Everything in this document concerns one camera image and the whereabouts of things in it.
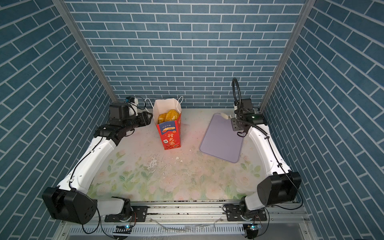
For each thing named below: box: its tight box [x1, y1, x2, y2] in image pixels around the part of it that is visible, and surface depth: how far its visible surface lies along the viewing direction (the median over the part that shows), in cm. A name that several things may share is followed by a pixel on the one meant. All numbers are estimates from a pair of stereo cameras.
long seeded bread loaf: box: [165, 109, 180, 122], surface depth 93 cm
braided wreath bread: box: [158, 113, 167, 124], surface depth 97 cm
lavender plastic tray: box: [199, 112, 245, 163], surface depth 104 cm
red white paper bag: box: [152, 98, 182, 150], surface depth 91 cm
